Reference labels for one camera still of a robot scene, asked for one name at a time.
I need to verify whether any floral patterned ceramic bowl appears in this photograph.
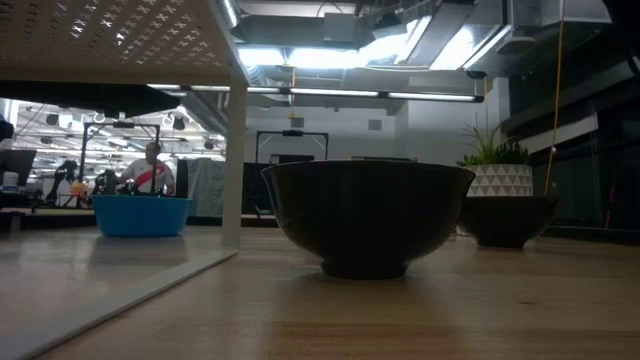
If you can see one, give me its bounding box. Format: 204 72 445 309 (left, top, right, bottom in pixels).
457 194 560 250
260 159 476 281

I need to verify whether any blue plastic mini bowl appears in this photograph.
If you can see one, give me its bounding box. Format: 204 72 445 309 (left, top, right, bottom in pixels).
91 194 194 238

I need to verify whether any long ceiling light strip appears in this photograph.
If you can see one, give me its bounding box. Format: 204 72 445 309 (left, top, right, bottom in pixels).
144 83 485 104

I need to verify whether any grey cloth cover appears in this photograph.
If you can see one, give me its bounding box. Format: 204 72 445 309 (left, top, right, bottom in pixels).
185 157 226 217

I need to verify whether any person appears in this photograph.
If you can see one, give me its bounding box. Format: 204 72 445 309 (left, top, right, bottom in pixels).
117 142 176 197

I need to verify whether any potted plant in patterned pot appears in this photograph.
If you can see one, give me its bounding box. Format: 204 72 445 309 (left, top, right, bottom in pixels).
455 119 535 199

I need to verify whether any white perforated metal shelf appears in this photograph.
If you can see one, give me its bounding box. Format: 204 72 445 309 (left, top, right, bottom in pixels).
0 0 251 360

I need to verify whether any dark computer monitor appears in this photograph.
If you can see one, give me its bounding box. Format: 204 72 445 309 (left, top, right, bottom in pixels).
0 148 37 189

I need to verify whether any yellow hanging cord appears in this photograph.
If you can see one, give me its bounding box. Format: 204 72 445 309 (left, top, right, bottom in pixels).
543 0 566 196

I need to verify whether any black aluminium table frame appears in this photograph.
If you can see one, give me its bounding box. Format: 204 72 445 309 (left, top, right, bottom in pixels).
0 208 640 246

